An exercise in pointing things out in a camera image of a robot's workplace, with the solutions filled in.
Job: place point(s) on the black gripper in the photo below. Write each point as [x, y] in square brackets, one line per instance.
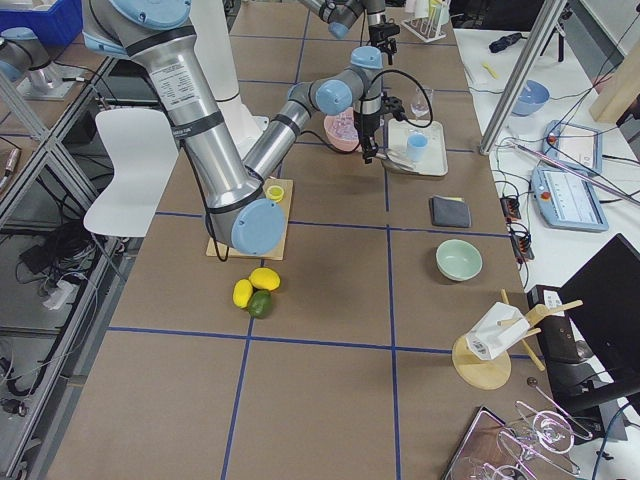
[378, 19]
[366, 126]

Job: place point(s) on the steel ice scoop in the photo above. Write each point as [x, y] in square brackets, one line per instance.
[390, 158]

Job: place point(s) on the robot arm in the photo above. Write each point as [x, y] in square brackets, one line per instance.
[340, 16]
[188, 60]

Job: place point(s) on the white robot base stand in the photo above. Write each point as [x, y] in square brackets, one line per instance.
[214, 53]

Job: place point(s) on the pile of clear ice cubes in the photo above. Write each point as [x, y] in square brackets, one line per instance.
[341, 127]

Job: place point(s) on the light blue cup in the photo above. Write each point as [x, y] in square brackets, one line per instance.
[416, 146]

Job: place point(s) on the wooden cup rack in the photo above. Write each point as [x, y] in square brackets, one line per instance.
[493, 374]

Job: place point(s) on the pink bowl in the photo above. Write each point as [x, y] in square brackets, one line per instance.
[343, 146]

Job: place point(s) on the white rack with tubes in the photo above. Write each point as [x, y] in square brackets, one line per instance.
[427, 18]

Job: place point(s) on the white bear tray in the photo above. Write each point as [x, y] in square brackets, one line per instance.
[434, 161]

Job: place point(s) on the clear wine glass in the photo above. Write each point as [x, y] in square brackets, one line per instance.
[421, 106]

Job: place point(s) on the grey yellow cloth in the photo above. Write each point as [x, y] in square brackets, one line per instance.
[449, 212]

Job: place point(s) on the bamboo cutting board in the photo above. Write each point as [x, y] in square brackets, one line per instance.
[257, 229]

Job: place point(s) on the lemon slice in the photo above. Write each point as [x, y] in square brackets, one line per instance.
[275, 193]

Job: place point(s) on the green bowl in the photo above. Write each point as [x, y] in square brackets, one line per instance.
[458, 260]

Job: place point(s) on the blue bowl on side table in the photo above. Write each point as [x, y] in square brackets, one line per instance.
[531, 99]

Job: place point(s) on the yellow lemon upper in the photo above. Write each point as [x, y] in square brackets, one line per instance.
[264, 278]

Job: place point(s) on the yellow lemon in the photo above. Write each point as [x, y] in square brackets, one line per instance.
[264, 278]
[242, 292]

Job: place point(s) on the green lime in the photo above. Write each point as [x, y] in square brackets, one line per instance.
[260, 304]

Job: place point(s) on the yellow lemon lower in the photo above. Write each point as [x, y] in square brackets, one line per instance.
[242, 292]

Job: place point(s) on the teach pendant near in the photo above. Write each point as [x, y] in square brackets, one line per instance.
[566, 201]

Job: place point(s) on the teach pendant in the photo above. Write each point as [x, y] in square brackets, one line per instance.
[575, 146]
[566, 201]

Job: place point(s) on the teach pendant far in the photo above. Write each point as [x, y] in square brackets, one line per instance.
[575, 146]

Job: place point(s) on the white carton on rack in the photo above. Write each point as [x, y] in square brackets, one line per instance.
[499, 329]

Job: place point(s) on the white chair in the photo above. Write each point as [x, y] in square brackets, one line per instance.
[141, 147]

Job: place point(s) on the black monitor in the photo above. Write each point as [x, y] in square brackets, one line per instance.
[608, 320]

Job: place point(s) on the glass rack tray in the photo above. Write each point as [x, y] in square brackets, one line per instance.
[535, 445]

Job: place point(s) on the blue storage crate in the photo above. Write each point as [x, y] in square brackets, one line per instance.
[58, 25]

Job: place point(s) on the aluminium frame post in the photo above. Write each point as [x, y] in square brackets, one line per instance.
[542, 28]

